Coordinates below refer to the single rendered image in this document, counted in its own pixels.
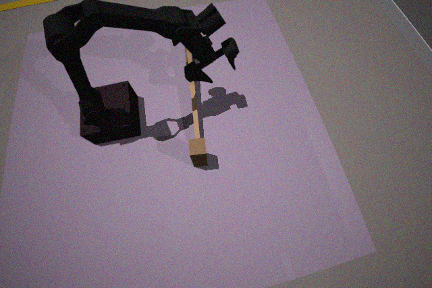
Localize long wooden rail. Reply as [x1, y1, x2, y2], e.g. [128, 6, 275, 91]
[187, 49, 200, 139]

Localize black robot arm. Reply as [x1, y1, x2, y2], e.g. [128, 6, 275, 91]
[43, 0, 226, 129]

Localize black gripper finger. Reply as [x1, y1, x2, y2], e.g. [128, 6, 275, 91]
[193, 70, 213, 83]
[227, 55, 237, 70]

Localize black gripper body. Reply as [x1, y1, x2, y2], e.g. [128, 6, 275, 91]
[184, 37, 240, 82]

